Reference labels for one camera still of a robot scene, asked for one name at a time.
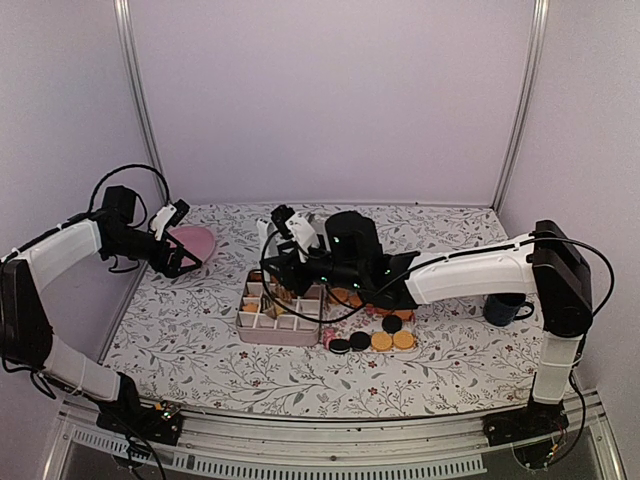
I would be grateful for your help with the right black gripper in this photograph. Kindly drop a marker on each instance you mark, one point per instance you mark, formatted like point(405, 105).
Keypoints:
point(289, 273)

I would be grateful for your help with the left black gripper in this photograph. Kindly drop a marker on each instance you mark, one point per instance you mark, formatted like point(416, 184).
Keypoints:
point(171, 268)

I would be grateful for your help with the pink divided cookie tin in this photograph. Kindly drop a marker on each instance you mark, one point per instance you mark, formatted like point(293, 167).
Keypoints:
point(283, 319)

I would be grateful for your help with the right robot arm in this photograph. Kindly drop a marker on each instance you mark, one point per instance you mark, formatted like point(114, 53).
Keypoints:
point(544, 262)

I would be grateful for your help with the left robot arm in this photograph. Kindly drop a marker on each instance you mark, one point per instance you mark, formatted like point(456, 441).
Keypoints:
point(32, 274)

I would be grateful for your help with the pink plate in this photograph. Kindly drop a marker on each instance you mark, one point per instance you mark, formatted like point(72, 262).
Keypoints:
point(198, 240)

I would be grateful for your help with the floral tablecloth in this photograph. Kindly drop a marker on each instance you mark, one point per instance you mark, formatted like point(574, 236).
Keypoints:
point(178, 341)

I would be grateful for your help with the floral cookie tray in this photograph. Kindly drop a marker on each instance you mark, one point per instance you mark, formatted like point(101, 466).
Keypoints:
point(344, 313)

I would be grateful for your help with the black sandwich cookie left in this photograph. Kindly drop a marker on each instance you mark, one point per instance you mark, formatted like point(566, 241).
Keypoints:
point(339, 346)

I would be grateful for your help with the black sandwich cookie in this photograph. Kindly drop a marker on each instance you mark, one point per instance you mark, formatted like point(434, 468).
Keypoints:
point(339, 346)
point(360, 341)

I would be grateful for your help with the black sandwich cookie right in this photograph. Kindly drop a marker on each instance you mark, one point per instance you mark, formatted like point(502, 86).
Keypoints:
point(360, 341)

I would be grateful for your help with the yellow round biscuit left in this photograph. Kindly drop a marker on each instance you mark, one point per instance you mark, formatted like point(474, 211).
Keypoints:
point(381, 341)

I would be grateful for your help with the yellow round biscuit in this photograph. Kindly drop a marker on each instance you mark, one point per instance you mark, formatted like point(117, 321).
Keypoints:
point(381, 341)
point(403, 340)

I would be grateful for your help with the yellow round biscuit right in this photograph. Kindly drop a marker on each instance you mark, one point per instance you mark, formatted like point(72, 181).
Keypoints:
point(403, 340)

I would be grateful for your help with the dark blue mug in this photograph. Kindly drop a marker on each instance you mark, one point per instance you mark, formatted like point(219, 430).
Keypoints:
point(503, 309)

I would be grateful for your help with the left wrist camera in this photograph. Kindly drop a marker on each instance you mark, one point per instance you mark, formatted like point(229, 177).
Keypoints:
point(169, 215)

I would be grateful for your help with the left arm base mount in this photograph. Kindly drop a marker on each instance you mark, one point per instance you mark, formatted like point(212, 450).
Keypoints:
point(145, 423)

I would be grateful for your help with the front aluminium rail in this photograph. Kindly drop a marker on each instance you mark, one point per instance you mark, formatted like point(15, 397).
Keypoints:
point(231, 445)

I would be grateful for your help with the left aluminium frame post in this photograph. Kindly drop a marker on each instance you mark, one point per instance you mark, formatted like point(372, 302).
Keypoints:
point(125, 31)

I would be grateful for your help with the aluminium frame post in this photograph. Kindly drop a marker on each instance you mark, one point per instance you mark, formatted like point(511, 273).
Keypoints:
point(125, 31)
point(532, 63)

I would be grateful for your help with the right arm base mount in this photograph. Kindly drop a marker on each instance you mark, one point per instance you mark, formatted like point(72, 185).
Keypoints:
point(533, 420)

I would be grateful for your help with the right aluminium frame post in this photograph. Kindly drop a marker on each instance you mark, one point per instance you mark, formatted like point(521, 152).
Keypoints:
point(532, 63)

